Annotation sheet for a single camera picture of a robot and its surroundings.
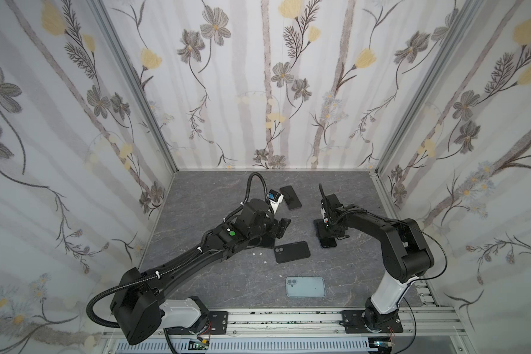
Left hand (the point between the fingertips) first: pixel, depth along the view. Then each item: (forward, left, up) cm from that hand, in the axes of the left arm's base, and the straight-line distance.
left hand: (280, 211), depth 76 cm
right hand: (+4, -20, -20) cm, 28 cm away
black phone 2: (+25, -9, -26) cm, 37 cm away
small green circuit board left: (-36, +30, -26) cm, 54 cm away
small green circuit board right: (-38, -33, -21) cm, 55 cm away
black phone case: (-6, -6, -22) cm, 24 cm away
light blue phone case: (-20, -11, -22) cm, 32 cm away
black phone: (-12, +5, 0) cm, 12 cm away
